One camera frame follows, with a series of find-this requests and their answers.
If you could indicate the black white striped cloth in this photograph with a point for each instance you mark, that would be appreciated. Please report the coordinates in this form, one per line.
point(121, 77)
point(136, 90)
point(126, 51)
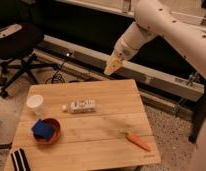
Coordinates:
point(20, 161)

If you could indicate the clear plastic bottle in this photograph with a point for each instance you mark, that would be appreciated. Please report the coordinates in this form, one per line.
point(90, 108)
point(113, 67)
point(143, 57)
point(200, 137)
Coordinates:
point(80, 106)

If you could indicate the blue sponge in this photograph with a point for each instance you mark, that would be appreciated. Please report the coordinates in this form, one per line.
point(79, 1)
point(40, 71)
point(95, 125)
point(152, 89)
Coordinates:
point(42, 129)

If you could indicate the orange toy carrot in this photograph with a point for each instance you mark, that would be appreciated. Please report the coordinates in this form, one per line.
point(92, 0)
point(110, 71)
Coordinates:
point(132, 137)

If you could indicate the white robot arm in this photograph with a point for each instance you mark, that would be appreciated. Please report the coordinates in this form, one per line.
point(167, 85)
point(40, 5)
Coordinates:
point(151, 19)

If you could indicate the white paper cup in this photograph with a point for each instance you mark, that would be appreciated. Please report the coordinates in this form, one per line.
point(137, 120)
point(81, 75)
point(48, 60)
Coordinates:
point(35, 103)

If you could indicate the wooden folding table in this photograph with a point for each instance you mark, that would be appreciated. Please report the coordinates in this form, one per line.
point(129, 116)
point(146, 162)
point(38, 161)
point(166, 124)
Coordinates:
point(89, 141)

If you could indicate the red-brown bowl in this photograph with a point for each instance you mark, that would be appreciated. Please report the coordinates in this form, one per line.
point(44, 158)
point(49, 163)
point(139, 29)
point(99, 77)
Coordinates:
point(57, 129)

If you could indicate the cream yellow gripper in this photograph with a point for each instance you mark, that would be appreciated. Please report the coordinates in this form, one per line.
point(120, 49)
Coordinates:
point(113, 64)

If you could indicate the black office chair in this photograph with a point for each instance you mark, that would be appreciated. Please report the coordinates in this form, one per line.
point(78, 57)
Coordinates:
point(17, 41)

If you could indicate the grey metal floor rail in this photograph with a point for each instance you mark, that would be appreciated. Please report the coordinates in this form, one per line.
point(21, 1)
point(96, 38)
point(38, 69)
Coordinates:
point(184, 88)

